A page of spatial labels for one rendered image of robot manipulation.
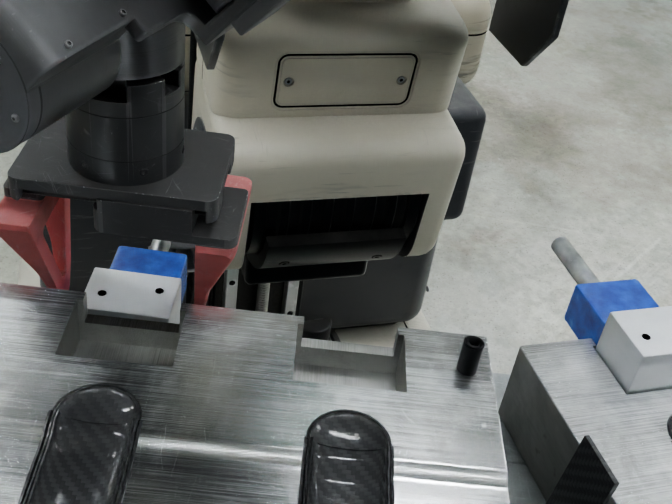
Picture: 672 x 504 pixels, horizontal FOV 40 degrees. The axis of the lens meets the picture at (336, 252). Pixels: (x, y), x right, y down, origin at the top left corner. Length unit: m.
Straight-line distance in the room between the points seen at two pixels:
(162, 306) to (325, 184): 0.31
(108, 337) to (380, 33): 0.40
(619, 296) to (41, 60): 0.36
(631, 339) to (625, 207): 1.88
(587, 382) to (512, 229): 1.67
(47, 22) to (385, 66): 0.48
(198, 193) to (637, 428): 0.25
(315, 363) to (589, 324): 0.17
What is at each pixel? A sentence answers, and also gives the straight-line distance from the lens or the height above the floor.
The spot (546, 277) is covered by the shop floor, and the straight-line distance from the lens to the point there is 2.06.
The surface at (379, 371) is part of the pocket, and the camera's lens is 0.47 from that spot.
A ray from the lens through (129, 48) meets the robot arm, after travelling 0.42.
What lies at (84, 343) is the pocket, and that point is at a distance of 0.48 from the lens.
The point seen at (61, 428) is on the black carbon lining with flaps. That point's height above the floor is 0.89.
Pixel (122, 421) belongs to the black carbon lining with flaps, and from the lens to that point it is 0.41.
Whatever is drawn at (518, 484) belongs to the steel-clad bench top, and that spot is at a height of 0.80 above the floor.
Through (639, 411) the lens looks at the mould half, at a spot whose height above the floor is 0.86.
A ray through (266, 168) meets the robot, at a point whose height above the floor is 0.78.
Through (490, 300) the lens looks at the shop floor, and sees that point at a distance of 1.95.
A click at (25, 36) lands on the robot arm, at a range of 0.34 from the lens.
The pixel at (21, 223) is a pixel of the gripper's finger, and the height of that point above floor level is 0.91.
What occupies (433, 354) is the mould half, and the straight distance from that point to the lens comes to 0.45.
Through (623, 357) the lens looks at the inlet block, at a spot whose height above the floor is 0.87.
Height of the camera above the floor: 1.19
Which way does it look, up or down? 37 degrees down
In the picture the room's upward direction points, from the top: 9 degrees clockwise
